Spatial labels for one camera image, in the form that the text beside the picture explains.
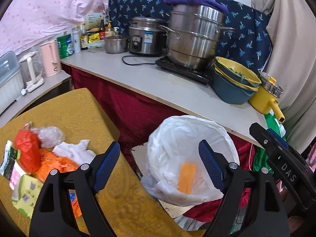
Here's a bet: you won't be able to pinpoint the black induction cooktop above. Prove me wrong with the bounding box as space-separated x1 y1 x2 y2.
155 56 211 85

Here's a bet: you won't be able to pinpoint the white lined trash bin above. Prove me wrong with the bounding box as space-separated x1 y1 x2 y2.
141 116 239 207

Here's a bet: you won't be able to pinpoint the black power cable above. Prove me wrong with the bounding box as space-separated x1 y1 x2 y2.
121 54 164 67

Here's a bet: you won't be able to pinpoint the blue yellow stacked basins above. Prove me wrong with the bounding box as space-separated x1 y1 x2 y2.
210 56 261 105

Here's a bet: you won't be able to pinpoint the navy floral backsplash cloth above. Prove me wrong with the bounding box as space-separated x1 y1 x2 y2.
109 0 273 72

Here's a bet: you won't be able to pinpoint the steel rice cooker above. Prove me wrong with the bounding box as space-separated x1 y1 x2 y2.
129 17 167 56

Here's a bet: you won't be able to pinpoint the orange foam net sleeve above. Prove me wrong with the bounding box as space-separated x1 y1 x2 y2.
178 163 197 195

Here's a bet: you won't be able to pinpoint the dark red counter skirt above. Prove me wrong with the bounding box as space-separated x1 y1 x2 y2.
62 63 256 223

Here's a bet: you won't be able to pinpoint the clear food container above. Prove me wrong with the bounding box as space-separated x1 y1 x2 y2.
87 40 105 53

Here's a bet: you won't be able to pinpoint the yellow label jar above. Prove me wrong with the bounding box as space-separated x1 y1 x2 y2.
87 28 100 43

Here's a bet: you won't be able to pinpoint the purple cloth on pot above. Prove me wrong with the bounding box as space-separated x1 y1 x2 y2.
163 0 229 13

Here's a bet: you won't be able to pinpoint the small steel pot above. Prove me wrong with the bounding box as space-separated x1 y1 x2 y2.
104 35 129 54

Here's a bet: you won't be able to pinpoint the pink electric kettle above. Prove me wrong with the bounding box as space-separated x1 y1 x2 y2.
40 40 61 78

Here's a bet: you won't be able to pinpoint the green tin can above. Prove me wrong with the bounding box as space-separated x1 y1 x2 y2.
57 34 74 59

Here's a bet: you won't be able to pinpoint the large steel steamer pot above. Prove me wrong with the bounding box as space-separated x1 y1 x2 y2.
159 4 236 71

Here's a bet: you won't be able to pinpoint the dark soy sauce bottle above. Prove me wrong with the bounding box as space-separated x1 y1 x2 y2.
80 23 88 50

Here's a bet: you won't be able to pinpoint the red plastic bag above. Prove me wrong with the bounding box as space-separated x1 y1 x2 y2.
14 130 41 173

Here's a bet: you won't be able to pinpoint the white glass electric kettle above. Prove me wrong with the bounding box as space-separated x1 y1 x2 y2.
18 51 44 93

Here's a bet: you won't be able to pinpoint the green yellow snack wrapper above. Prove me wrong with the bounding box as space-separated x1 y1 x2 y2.
11 174 43 219

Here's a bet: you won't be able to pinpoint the white dish rack with lid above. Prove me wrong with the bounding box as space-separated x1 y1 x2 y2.
0 51 24 113

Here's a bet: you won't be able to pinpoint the yellow paisley tablecloth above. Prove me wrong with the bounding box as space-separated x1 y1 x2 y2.
1 88 204 236

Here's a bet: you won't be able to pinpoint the yellow saucepan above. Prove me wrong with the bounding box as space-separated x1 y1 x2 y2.
249 72 285 124

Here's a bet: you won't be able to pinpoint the white paper towel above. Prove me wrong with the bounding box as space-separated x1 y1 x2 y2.
52 140 96 166

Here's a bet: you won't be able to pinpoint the white box on shelf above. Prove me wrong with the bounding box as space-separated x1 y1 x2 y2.
84 13 104 30

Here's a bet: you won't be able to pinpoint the green white milk carton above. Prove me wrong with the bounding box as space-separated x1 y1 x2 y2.
0 140 20 180

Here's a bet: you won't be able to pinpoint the orange printed plastic bag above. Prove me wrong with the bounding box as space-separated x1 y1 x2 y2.
32 148 84 218

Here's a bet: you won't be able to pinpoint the pink dotted curtain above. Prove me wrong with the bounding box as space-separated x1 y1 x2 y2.
1 0 109 55

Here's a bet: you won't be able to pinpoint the clear plastic bag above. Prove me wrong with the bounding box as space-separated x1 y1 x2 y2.
30 126 65 149

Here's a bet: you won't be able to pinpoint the white bottle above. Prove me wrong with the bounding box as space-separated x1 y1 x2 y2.
72 26 81 54

